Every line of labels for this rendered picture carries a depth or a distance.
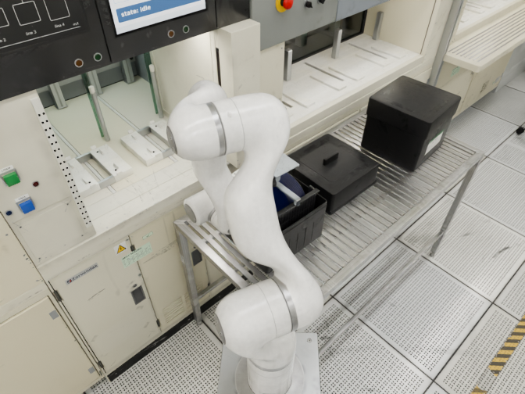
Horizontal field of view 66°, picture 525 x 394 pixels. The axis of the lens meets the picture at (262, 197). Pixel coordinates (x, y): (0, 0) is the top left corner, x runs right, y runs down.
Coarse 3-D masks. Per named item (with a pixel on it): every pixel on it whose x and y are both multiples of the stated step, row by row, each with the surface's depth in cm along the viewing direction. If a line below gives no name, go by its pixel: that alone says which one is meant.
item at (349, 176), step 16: (320, 144) 171; (336, 144) 172; (304, 160) 163; (320, 160) 163; (336, 160) 163; (352, 160) 163; (368, 160) 164; (304, 176) 157; (320, 176) 156; (336, 176) 156; (352, 176) 157; (368, 176) 161; (320, 192) 154; (336, 192) 150; (352, 192) 159; (336, 208) 156
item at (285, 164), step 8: (280, 160) 127; (288, 160) 127; (280, 168) 125; (288, 168) 125; (280, 184) 130; (288, 192) 128; (312, 192) 131; (296, 200) 125; (304, 200) 129; (312, 200) 135; (288, 208) 126; (296, 208) 131; (304, 208) 134; (312, 208) 139; (280, 216) 127; (288, 216) 130; (296, 216) 134; (280, 224) 130; (288, 224) 133
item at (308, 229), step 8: (304, 184) 142; (320, 200) 139; (320, 208) 135; (304, 216) 131; (312, 216) 134; (320, 216) 139; (296, 224) 130; (304, 224) 134; (312, 224) 138; (320, 224) 142; (288, 232) 129; (296, 232) 133; (304, 232) 137; (312, 232) 141; (320, 232) 146; (232, 240) 145; (288, 240) 132; (296, 240) 136; (304, 240) 140; (312, 240) 145; (296, 248) 139; (256, 264) 138
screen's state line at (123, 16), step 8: (152, 0) 104; (160, 0) 106; (168, 0) 107; (176, 0) 109; (184, 0) 111; (192, 0) 112; (120, 8) 100; (128, 8) 101; (136, 8) 103; (144, 8) 104; (152, 8) 106; (160, 8) 107; (168, 8) 109; (120, 16) 101; (128, 16) 102; (136, 16) 104
